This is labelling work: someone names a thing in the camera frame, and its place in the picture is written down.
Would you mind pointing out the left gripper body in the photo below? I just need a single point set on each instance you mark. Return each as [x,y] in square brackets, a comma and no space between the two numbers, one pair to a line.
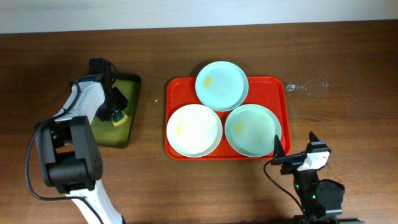
[116,104]

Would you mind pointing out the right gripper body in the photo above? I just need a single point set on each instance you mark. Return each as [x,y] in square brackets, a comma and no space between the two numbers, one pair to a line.
[288,164]

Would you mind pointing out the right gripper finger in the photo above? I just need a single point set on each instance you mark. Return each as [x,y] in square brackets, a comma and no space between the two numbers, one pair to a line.
[278,152]
[312,137]

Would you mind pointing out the green and yellow sponge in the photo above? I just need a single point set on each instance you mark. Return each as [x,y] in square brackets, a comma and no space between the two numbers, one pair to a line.
[120,118]

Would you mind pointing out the cream white plate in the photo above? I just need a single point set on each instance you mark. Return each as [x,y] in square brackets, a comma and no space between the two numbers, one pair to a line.
[194,130]

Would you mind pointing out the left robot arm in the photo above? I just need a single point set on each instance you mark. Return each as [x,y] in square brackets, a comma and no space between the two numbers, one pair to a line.
[69,156]

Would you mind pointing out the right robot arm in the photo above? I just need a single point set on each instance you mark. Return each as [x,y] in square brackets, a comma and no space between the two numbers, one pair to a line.
[319,200]

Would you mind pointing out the black tray with green liquid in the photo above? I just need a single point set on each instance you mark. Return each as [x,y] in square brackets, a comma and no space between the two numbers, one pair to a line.
[105,132]

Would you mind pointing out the pale green plate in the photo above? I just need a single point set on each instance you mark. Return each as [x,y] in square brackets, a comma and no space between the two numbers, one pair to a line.
[251,130]

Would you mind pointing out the light blue top plate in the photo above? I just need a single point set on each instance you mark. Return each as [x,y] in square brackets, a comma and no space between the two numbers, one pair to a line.
[221,86]

